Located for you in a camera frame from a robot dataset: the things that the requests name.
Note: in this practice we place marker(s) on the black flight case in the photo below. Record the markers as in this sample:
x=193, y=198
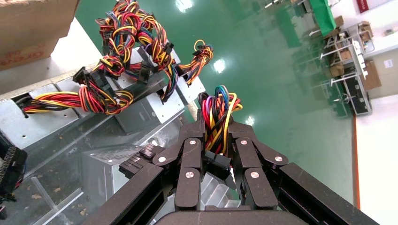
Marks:
x=357, y=96

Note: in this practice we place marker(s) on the pipe frame workstation rack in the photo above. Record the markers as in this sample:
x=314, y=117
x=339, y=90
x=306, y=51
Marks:
x=342, y=52

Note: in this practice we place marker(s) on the green covered table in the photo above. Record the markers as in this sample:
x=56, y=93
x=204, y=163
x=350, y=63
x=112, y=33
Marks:
x=323, y=15

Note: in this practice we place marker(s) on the small cardboard box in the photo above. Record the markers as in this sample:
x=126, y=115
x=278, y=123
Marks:
x=366, y=31

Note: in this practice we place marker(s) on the red wall sign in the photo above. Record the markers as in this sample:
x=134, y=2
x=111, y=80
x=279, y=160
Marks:
x=363, y=5

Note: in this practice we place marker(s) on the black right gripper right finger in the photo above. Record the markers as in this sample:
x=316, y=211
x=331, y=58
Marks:
x=258, y=186

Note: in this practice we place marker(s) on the brown cardboard sheet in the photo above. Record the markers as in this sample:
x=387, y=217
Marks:
x=372, y=76

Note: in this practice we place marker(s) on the white wall paper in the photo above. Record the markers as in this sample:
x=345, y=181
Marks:
x=388, y=63

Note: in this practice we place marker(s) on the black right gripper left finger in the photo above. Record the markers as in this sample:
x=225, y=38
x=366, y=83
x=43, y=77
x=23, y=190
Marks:
x=189, y=180

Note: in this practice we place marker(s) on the cardboard box with dividers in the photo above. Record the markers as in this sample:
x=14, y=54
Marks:
x=31, y=24

